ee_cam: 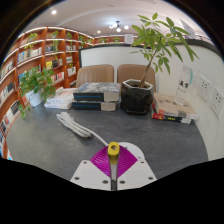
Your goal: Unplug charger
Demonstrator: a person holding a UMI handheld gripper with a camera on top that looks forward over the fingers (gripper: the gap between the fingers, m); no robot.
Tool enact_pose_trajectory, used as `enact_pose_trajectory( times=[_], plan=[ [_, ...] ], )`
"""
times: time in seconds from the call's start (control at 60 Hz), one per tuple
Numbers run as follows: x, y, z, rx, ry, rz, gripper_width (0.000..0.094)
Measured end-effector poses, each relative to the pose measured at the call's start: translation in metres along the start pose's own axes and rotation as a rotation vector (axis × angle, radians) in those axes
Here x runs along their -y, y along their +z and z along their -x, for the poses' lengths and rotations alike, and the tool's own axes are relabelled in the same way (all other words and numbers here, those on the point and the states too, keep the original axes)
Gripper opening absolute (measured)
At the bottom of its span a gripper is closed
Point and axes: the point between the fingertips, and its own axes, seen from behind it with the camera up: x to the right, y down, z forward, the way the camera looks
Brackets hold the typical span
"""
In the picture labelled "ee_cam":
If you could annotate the red-spined book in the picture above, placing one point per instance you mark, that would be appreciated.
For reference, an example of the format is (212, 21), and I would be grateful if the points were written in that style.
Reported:
(170, 117)

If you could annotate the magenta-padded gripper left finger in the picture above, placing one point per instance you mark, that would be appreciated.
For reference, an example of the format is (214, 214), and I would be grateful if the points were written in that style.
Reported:
(88, 173)

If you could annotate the small tree in black pot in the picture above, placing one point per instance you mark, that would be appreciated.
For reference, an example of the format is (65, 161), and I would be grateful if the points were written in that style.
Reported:
(136, 98)

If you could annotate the yellow charger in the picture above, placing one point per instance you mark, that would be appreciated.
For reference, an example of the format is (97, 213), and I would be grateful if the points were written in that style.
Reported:
(113, 148)

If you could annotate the tan upholstered chair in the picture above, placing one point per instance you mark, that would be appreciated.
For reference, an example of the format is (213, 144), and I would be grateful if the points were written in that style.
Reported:
(133, 71)
(95, 73)

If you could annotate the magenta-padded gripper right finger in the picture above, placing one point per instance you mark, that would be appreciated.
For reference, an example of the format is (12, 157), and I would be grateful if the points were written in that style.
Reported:
(138, 173)

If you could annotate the clear leaflet sign holder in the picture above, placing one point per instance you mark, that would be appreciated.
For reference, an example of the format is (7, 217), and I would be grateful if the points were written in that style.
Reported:
(184, 83)

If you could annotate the orange bookshelf unit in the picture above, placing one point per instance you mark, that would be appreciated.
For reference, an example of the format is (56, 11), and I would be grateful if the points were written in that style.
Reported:
(31, 50)

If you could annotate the leafy plant in white pot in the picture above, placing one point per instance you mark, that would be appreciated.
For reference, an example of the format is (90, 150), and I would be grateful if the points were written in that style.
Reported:
(35, 98)

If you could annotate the ceiling chandelier lamp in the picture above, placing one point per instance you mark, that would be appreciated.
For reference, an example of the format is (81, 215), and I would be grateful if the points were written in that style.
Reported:
(118, 28)

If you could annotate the thick dark-spined book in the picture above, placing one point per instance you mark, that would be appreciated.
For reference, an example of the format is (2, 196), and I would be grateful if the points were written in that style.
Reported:
(95, 106)

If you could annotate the recessed ceiling lights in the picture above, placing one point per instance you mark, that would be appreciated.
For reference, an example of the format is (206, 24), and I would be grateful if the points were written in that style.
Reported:
(54, 12)

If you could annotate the white wall socket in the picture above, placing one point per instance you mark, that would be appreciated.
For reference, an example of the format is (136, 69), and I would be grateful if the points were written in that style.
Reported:
(204, 88)
(217, 101)

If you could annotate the white sign board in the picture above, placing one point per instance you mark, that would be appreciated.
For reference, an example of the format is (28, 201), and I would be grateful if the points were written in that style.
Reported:
(188, 28)

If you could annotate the white book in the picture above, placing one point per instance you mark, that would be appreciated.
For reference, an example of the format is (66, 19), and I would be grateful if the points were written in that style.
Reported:
(58, 105)
(61, 96)

